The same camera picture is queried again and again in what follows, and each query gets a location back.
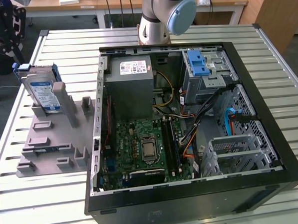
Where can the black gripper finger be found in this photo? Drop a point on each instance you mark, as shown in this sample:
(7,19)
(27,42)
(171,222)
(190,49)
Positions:
(18,23)

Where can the hard disk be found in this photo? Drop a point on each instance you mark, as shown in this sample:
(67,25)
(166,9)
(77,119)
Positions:
(42,95)

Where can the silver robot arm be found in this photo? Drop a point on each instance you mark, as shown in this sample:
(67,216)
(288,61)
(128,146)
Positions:
(154,29)

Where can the metal disk bay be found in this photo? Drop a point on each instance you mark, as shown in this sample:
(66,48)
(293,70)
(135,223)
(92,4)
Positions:
(241,154)

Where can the wooden desk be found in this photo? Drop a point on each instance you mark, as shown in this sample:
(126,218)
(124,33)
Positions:
(48,8)

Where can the black bin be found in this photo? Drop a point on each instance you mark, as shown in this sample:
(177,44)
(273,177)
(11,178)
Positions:
(4,68)

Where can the grey parts rack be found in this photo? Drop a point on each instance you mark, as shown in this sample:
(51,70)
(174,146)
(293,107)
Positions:
(55,137)

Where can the green RAM stick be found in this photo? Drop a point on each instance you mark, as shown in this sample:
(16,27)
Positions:
(46,149)

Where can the grey power supply unit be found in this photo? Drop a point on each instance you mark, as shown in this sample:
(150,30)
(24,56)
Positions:
(130,98)

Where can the green motherboard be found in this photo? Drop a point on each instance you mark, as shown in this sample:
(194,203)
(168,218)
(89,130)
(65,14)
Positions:
(125,135)

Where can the CPU socket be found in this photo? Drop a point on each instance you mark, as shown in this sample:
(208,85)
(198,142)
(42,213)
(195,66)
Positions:
(148,139)

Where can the blue drive latch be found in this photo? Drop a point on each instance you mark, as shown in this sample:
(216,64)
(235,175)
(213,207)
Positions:
(195,62)

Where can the silver CPU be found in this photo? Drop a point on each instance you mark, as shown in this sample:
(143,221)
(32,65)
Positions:
(148,150)

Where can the grey drive cage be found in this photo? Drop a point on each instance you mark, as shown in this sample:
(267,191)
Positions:
(200,86)

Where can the black RAM stick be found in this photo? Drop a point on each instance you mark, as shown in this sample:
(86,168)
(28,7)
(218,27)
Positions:
(176,150)
(168,146)

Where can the black graphics card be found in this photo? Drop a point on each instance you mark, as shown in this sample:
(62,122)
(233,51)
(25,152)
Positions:
(147,176)

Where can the black PC case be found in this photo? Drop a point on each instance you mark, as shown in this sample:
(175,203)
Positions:
(194,207)

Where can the wooden cabinet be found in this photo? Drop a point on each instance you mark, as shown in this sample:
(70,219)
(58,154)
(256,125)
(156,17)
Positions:
(278,9)

